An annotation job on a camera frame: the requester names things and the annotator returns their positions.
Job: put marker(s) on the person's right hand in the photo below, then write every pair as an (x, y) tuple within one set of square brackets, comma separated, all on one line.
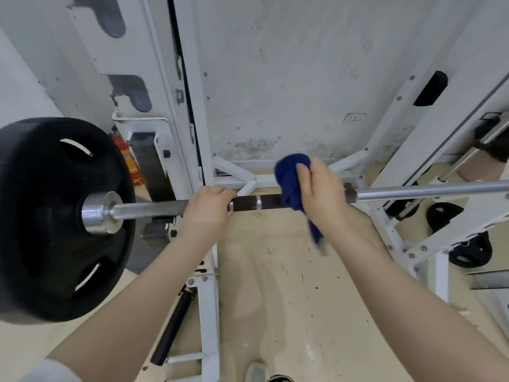
[(324, 198)]

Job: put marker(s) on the person's left hand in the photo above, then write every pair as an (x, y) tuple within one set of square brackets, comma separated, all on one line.
[(202, 218)]

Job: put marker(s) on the person's left fingers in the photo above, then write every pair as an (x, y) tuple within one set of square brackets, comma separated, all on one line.
[(220, 191)]

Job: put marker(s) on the person's right thumb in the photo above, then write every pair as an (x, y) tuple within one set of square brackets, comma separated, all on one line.
[(303, 178)]

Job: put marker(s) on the dark blue cloth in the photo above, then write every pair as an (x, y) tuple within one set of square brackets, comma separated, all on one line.
[(289, 178)]

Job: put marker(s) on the steel barbell bar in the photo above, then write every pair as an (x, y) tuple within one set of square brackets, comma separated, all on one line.
[(417, 191)]

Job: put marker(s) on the person's left forearm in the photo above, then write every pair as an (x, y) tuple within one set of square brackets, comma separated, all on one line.
[(143, 298)]

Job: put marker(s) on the person's right forearm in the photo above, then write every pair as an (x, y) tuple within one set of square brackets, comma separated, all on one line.
[(405, 302)]

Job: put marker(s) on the red fire extinguisher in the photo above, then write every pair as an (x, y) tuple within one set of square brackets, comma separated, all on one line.
[(129, 163)]

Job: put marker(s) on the small black weight plate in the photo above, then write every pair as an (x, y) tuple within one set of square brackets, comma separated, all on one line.
[(471, 250), (401, 204), (443, 216)]

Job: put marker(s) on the black rubber rack bumper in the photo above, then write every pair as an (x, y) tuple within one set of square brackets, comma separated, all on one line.
[(431, 88)]

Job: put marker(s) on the chrome storage rod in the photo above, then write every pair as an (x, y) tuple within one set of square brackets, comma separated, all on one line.
[(471, 153)]

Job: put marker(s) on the large black weight plate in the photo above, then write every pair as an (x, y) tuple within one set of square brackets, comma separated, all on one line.
[(43, 218)]

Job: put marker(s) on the white shoe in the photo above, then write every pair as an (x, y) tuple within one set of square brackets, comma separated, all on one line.
[(255, 373)]

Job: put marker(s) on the black shoe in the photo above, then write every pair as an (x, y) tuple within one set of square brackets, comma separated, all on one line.
[(280, 378)]

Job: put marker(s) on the white sleeve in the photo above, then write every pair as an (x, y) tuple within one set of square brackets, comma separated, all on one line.
[(51, 373)]

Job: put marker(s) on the white wall socket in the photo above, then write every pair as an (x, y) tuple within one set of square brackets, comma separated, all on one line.
[(354, 118)]

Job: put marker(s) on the white power rack frame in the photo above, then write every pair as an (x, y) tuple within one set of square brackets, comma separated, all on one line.
[(189, 115)]

